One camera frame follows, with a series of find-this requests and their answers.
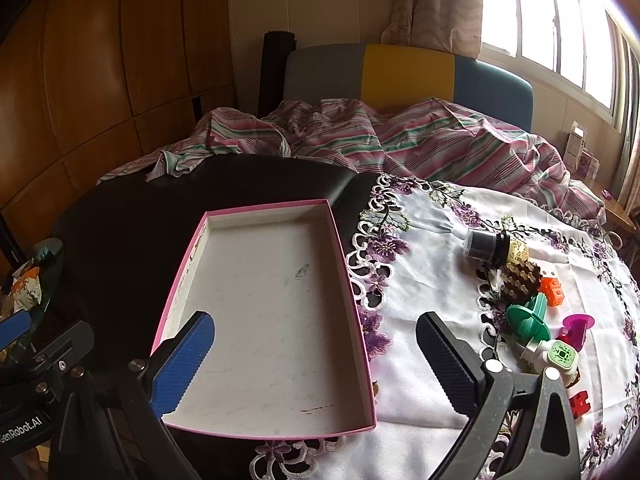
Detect white green paper punch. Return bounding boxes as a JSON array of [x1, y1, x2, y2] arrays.
[[517, 337, 581, 376]]

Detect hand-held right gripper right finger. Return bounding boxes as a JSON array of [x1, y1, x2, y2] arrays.
[[416, 311, 581, 480]]

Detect black lidded jar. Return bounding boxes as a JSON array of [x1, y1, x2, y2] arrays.
[[461, 228, 511, 270]]

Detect green plastic piece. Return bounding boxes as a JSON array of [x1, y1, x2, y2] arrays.
[[505, 292, 552, 348]]

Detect orange plastic block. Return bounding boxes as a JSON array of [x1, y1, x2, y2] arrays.
[[537, 276, 566, 308]]

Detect magenta plastic piece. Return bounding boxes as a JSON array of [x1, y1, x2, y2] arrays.
[[556, 312, 596, 346]]

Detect orange white snack bag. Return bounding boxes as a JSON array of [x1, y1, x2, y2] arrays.
[[10, 260, 43, 316]]

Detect window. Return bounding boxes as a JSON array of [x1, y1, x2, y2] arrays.
[[480, 0, 640, 126]]

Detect wooden nightstand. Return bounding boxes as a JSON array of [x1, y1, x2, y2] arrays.
[[592, 185, 638, 241]]

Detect pink cardboard box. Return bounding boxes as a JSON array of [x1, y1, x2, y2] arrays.
[[151, 199, 377, 442]]

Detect wooden wardrobe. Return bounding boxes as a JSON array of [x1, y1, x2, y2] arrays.
[[0, 0, 238, 266]]

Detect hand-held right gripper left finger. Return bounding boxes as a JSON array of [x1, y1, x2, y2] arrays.
[[47, 311, 216, 480]]

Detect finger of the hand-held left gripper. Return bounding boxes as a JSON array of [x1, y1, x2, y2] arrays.
[[0, 310, 32, 354]]

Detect pink striped blanket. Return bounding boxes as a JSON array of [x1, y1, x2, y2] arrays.
[[97, 97, 608, 223]]

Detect black rolled mat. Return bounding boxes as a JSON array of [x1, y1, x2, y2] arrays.
[[257, 31, 297, 116]]

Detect grey yellow blue headboard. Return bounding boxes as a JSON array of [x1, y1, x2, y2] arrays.
[[282, 42, 533, 133]]

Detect brown wooden massager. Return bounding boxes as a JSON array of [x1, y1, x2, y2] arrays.
[[500, 260, 543, 303]]

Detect pink carton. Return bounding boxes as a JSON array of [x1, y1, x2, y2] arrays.
[[575, 152, 601, 181]]

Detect beige patterned curtain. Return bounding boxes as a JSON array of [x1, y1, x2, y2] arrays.
[[381, 0, 485, 58]]

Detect red plastic block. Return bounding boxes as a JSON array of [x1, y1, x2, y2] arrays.
[[567, 391, 592, 420]]

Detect white embroidered tablecloth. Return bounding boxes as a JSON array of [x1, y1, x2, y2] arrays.
[[247, 172, 640, 480]]

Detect cream oval plastic piece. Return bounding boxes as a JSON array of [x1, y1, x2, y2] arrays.
[[505, 240, 530, 265]]

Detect white carton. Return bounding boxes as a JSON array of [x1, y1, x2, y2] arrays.
[[565, 121, 587, 168]]

